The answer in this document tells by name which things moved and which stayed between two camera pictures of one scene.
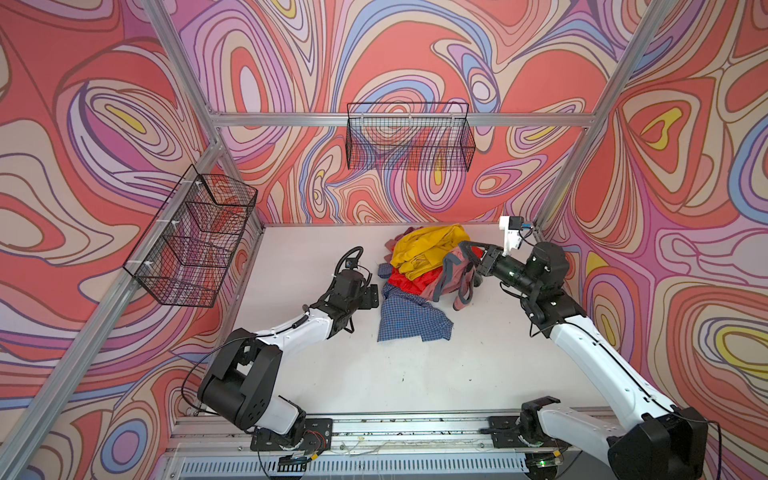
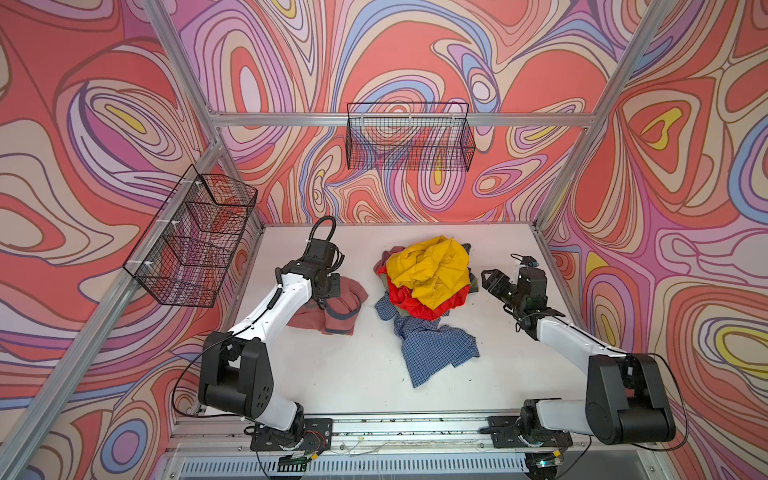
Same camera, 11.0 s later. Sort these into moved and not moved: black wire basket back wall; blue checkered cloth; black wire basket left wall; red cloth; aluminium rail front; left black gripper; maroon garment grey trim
Moved: red cloth; blue checkered cloth; left black gripper; maroon garment grey trim
Not moved: black wire basket left wall; black wire basket back wall; aluminium rail front
